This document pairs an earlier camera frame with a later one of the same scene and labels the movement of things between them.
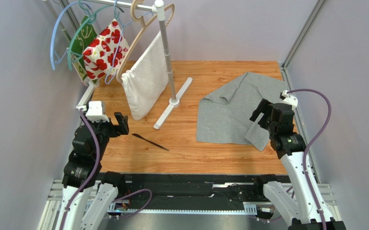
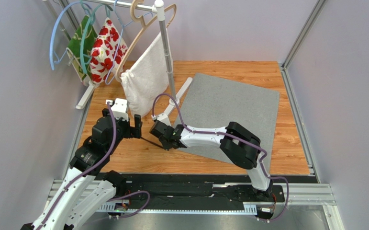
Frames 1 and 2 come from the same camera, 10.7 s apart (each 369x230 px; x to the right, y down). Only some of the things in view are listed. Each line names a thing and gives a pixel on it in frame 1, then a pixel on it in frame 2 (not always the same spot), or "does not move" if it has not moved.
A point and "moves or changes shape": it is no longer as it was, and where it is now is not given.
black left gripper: [122, 128] → [132, 130]
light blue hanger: [52, 53] does not move
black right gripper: [269, 114] → [164, 140]
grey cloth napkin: [225, 117] moves or changes shape
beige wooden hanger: [144, 24] does not move
